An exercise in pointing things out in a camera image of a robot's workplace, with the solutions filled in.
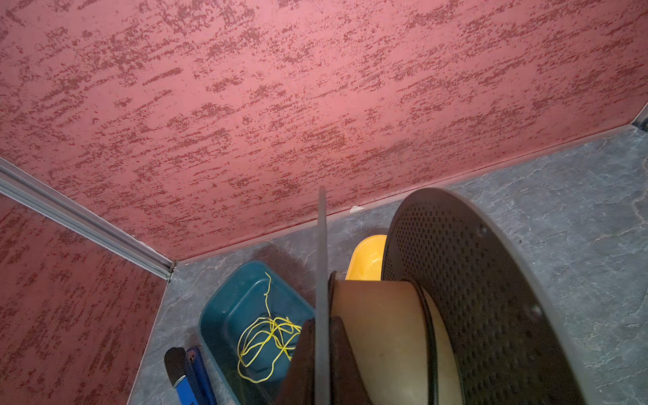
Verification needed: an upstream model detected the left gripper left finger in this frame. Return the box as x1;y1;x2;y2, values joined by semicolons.
275;318;315;405

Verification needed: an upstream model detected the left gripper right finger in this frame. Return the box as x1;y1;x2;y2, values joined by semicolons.
330;317;371;405

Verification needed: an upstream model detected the grey perforated cable spool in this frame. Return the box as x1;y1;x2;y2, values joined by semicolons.
327;188;598;404

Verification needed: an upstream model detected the teal plastic bin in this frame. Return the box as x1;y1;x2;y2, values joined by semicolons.
199;261;315;404

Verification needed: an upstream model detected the yellow plastic bin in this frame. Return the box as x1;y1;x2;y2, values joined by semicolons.
345;235;387;281

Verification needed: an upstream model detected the yellow wire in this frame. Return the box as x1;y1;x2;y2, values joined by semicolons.
236;272;303;384

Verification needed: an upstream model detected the left corner aluminium post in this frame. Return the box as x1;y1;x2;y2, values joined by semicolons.
1;159;175;281

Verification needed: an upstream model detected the corner aluminium post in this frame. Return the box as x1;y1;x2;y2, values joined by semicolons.
1;159;175;281
632;104;648;132

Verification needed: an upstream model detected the right corner aluminium post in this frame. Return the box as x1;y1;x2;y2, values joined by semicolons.
632;104;648;132

